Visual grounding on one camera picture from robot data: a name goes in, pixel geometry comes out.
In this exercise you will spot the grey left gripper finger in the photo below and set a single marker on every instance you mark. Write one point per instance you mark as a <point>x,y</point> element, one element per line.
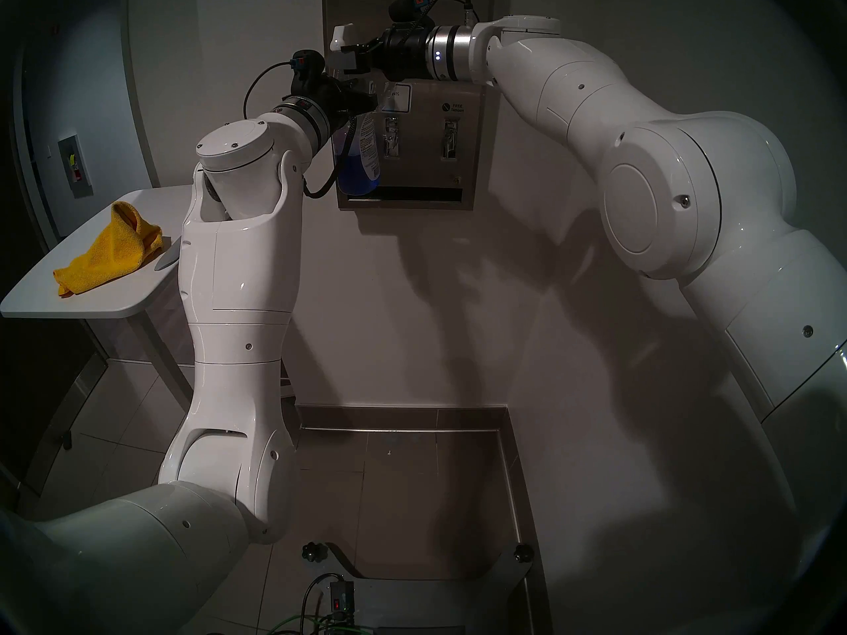
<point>362,101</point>

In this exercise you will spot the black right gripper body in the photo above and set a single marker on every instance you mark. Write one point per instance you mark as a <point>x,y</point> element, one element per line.
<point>407,51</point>

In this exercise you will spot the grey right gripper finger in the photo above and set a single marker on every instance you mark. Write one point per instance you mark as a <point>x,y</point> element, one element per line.
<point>364,61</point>
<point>370,43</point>

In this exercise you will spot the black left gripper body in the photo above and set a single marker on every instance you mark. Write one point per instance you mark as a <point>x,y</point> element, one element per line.
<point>321,98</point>

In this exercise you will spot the clear spray bottle blue cleaner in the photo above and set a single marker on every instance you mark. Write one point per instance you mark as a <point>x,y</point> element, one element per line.
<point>360,167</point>

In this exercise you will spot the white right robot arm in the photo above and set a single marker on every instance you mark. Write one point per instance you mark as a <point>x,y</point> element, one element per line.
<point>675,190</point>

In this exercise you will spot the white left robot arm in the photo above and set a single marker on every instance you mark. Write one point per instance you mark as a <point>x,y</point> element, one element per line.
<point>231,296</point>

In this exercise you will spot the white blue-edged sticker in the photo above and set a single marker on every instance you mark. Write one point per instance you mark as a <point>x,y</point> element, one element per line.
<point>400,99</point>

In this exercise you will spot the chrome dispenser lever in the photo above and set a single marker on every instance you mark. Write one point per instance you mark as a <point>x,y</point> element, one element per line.
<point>392,137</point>
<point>450,137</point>

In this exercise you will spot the yellow microfibre cloth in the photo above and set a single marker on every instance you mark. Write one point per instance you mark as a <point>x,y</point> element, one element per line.
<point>109,256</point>

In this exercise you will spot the white folding table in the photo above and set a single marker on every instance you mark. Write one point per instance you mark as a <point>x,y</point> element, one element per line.
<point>40,293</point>

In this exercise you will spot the black star knob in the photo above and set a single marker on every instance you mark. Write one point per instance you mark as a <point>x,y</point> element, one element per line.
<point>523,553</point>
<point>314,551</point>

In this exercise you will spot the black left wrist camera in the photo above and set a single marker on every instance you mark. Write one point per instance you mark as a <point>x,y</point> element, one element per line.
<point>308,65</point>

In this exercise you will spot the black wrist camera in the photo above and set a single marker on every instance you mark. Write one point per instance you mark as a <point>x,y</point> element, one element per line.
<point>407,10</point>
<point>308,65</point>

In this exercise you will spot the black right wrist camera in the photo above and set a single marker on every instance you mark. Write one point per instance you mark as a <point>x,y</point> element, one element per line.
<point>407,10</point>

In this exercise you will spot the stainless steel wall dispenser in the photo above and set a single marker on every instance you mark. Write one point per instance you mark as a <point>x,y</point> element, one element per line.
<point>423,170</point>

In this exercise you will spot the grey wall switch box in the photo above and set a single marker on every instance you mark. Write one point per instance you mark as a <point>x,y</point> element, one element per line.
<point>75,167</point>

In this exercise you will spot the black red-switch power box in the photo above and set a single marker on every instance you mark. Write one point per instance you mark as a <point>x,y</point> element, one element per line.
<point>341,598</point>

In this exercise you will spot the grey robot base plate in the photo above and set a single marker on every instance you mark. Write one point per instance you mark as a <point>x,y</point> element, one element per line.
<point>430,604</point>

